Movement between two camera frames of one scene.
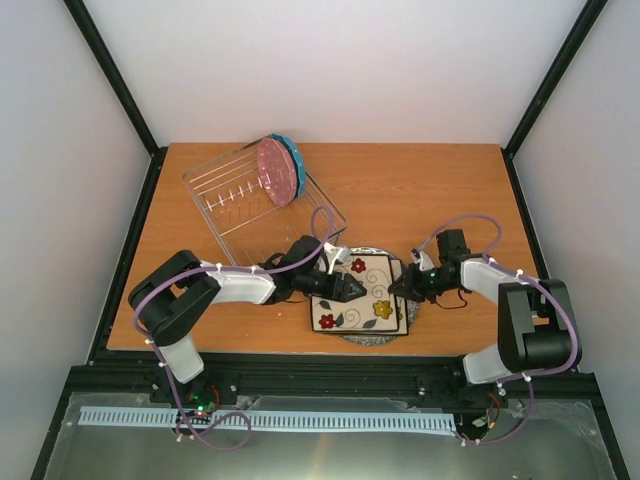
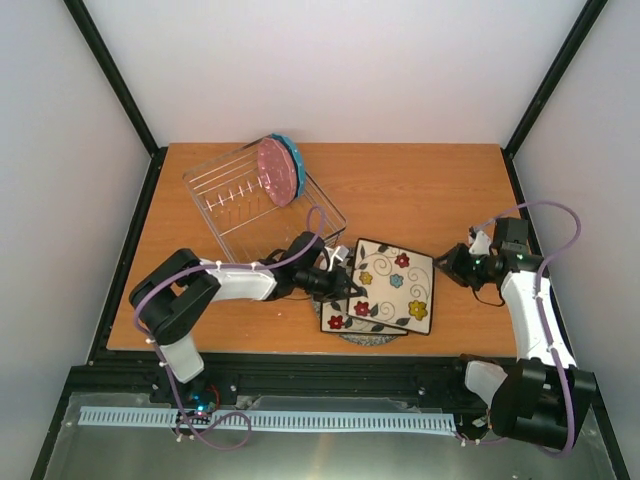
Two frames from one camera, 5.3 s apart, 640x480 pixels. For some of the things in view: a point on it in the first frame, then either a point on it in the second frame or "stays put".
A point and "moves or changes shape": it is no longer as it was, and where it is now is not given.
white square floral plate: [376, 309] moves or changes shape
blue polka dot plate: [298, 162] stays put
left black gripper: [345, 290] stays put
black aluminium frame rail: [354, 376] stays put
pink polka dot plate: [277, 171] stays put
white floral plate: [401, 311] → [334, 317]
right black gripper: [409, 289] → [453, 267]
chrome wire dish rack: [253, 227] stays put
